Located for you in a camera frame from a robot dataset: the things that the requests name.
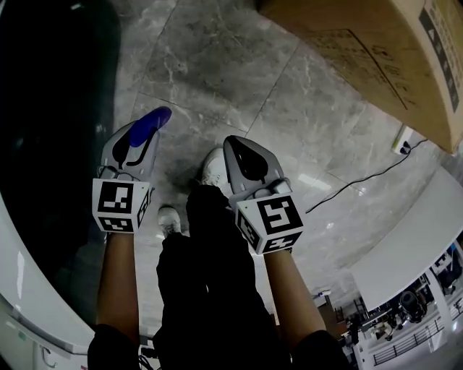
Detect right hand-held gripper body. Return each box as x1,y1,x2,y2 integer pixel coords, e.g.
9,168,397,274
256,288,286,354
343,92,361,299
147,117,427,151
222,135,307,256

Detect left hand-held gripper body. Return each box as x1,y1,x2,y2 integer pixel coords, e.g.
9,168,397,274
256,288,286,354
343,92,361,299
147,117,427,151
92,121,162,236

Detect black bathtub with white rim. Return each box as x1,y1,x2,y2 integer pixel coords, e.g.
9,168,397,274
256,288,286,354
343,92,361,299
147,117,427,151
0,0,122,357

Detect person's left forearm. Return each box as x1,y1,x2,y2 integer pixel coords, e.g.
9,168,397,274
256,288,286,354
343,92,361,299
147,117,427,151
95,231,141,344

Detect person's right forearm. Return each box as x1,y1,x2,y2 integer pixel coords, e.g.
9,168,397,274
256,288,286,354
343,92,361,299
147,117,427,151
261,248,327,344

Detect grey marble floor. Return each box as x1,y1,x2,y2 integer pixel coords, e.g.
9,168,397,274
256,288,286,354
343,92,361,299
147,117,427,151
70,0,463,326

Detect person's white shoe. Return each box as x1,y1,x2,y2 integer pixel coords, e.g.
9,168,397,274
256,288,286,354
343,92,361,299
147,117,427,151
157,205,182,238
200,147,229,188

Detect person's black trousers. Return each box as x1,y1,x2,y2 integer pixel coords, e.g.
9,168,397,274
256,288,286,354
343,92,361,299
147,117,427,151
153,184,292,370

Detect white curved parapet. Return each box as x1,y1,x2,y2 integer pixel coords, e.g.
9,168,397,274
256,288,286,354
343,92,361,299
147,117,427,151
351,168,463,311

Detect person's black right sleeve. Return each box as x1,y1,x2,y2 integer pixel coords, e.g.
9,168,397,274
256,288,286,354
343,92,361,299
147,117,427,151
292,329,350,370

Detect person's black sleeve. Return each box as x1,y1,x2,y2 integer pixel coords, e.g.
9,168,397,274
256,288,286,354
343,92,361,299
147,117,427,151
292,329,350,370
88,323,141,370

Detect white power strip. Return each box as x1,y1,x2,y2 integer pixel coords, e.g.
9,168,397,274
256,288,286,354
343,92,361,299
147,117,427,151
391,125,415,155

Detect person's black left sleeve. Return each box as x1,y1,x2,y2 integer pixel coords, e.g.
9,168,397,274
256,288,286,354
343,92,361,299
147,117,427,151
88,323,141,370

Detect white cabinet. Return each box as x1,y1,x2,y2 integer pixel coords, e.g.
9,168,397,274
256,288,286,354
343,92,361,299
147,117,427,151
0,294,90,370

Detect black metal railing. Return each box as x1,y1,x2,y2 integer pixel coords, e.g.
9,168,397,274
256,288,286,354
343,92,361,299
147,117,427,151
372,317,446,366

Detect large cardboard box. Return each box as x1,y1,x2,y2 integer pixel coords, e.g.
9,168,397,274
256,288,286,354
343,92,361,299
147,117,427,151
257,0,463,155

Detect black power cable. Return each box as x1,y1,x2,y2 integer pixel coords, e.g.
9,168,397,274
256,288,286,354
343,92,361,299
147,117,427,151
306,138,430,214

